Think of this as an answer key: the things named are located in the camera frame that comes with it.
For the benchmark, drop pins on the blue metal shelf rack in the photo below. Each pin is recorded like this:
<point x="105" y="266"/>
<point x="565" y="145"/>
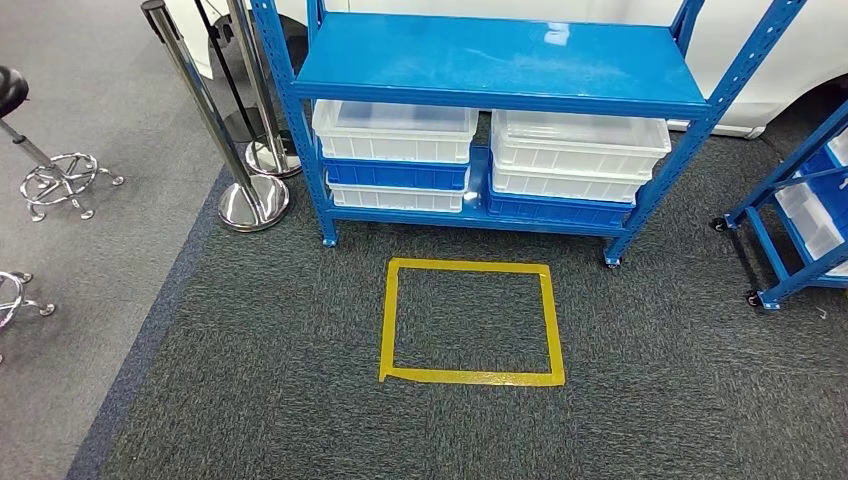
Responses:
<point x="497" y="60"/>
<point x="775" y="295"/>

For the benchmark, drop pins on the white plastic bin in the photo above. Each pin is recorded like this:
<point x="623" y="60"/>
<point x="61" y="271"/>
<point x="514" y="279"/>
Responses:
<point x="394" y="139"/>
<point x="840" y="147"/>
<point x="808" y="222"/>
<point x="566" y="185"/>
<point x="580" y="149"/>
<point x="395" y="199"/>

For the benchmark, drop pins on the blue plastic bin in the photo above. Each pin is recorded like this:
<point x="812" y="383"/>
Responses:
<point x="395" y="175"/>
<point x="831" y="192"/>
<point x="560" y="210"/>

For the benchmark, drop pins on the yellow floor tape square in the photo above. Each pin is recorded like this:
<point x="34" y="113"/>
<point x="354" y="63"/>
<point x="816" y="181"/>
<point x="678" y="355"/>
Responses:
<point x="470" y="378"/>

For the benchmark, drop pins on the black stanchion belt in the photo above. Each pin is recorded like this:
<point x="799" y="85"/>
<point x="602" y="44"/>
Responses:
<point x="225" y="66"/>

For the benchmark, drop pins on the chrome base swivel stool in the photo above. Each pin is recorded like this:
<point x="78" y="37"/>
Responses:
<point x="10" y="298"/>
<point x="60" y="179"/>

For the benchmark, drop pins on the white car red stripe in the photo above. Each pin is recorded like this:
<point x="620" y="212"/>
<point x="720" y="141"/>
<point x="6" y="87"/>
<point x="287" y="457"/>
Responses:
<point x="775" y="66"/>

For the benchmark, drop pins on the chrome stanchion post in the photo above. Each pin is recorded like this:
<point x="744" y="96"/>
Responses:
<point x="273" y="158"/>
<point x="255" y="205"/>

